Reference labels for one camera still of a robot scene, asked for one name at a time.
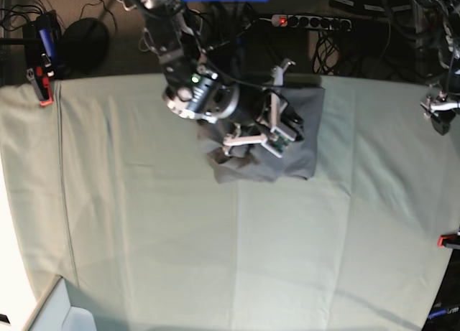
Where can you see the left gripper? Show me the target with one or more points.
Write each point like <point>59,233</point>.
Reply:
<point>441,110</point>

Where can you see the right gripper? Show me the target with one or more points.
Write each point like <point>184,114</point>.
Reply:
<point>254,118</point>

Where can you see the dark grey t-shirt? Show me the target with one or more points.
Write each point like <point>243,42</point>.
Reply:
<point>253,162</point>

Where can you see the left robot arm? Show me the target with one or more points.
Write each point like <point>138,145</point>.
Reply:
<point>443,25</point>

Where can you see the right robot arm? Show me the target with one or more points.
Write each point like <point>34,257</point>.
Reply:
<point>197,90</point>

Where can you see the white power strip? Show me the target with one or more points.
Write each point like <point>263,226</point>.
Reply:
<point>311,22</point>

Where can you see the red clamp right edge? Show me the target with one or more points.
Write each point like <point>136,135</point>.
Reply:
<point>451,241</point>

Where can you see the red clamp edge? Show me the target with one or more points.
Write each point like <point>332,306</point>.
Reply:
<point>40,82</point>
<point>451,241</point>

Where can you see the black device with labels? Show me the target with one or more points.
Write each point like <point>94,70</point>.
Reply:
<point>359,7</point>

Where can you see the pale green table cloth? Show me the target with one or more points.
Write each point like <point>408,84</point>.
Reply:
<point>110,190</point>

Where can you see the black round floor base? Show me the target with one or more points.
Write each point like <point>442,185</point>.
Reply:
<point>85,44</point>

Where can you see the red clamp left edge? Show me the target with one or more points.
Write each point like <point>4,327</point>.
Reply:
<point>40,82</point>

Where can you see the grey plastic bin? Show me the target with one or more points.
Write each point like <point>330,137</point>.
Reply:
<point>54,311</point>

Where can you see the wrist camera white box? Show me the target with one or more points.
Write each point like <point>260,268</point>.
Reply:
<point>278,140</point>

